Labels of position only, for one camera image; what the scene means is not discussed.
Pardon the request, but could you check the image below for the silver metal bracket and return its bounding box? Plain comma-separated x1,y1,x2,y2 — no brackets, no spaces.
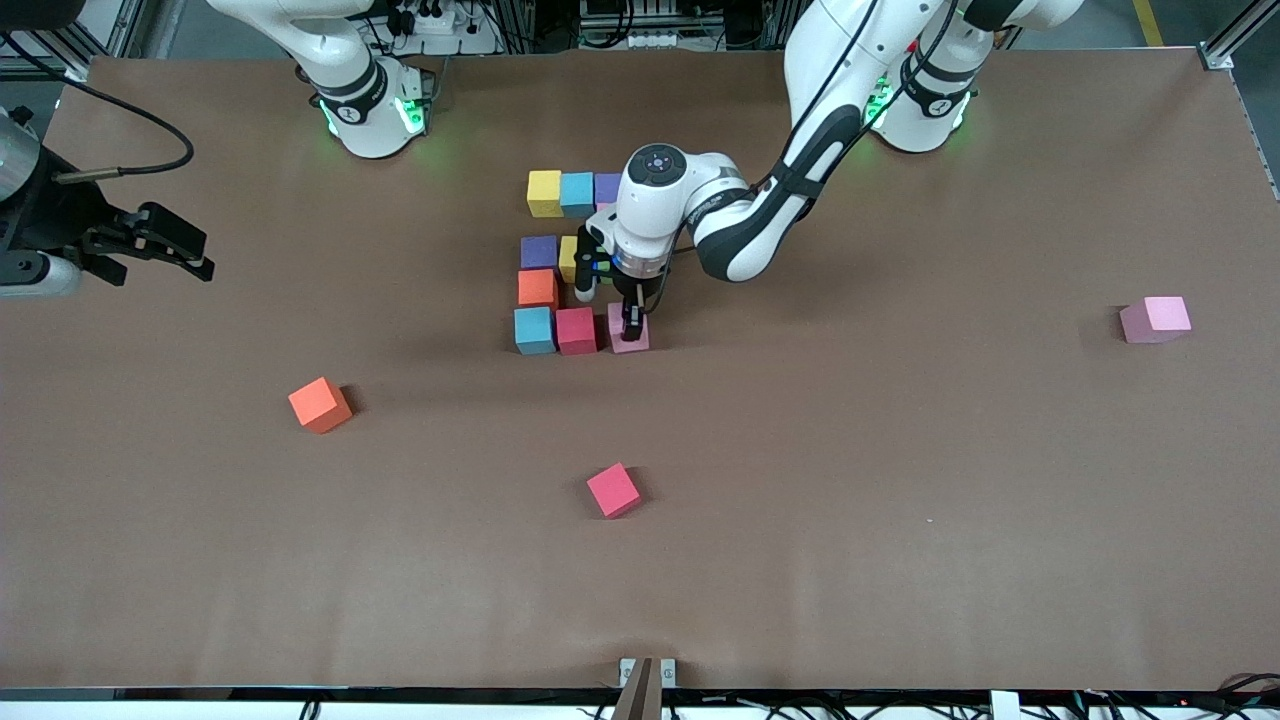
619,657,678,691

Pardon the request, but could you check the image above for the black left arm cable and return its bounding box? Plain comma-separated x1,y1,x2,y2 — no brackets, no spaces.
645,240,681,316

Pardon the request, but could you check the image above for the white power strip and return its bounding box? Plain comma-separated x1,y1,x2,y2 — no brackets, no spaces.
388,3,459,37

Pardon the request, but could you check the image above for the brown camera post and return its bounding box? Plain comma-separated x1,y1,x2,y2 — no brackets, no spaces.
610,657,658,720

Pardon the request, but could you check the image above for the red foam cube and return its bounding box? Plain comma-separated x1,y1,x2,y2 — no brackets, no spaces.
556,306,599,357
586,462,643,520

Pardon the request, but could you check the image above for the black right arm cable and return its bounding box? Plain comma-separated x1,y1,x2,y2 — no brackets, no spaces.
0,35,195,185

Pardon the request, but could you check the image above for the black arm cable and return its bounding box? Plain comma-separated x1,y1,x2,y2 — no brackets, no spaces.
0,35,195,185
645,240,681,316

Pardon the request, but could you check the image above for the orange foam cube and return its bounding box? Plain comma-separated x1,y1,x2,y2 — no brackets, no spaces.
517,268,560,311
288,377,353,435

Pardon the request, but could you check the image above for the pink foam cube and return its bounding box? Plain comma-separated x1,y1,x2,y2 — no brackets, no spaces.
607,302,651,355
1119,296,1193,345

